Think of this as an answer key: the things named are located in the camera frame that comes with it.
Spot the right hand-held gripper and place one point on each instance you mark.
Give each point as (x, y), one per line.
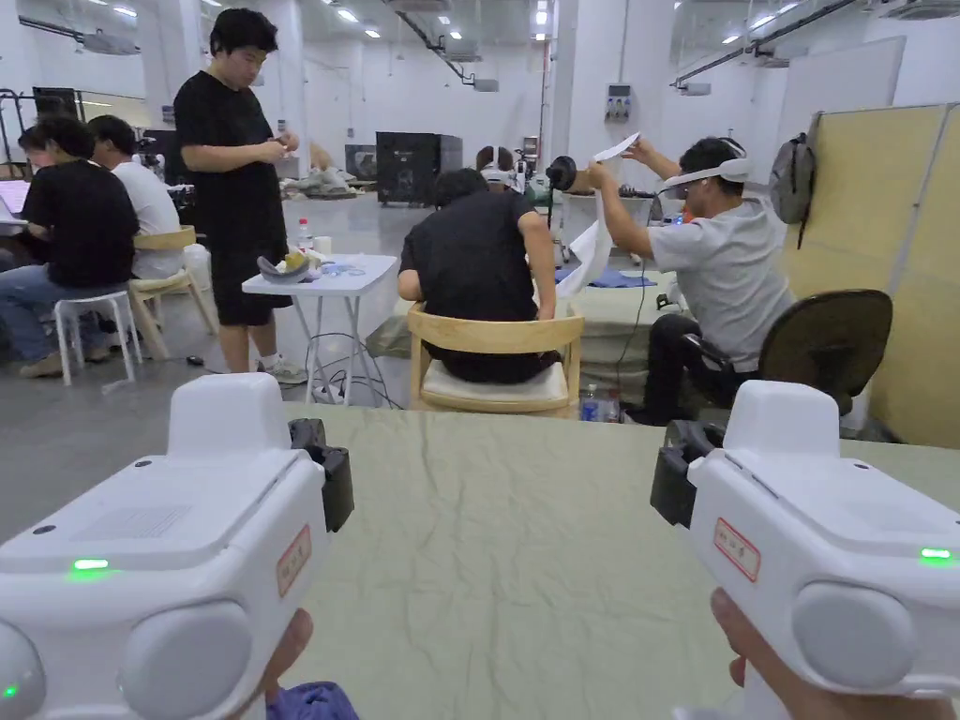
(825, 525)

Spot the purple-blue garment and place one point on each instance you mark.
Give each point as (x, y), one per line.
(315, 703)

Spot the person's right hand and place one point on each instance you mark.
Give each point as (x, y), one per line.
(757, 667)

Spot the person's left hand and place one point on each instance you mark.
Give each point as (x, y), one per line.
(289, 645)

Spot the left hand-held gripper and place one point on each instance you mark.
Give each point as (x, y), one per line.
(187, 525)

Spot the black cabinet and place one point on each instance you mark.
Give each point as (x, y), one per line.
(420, 169)

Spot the grey backpack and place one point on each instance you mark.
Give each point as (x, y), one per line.
(791, 176)

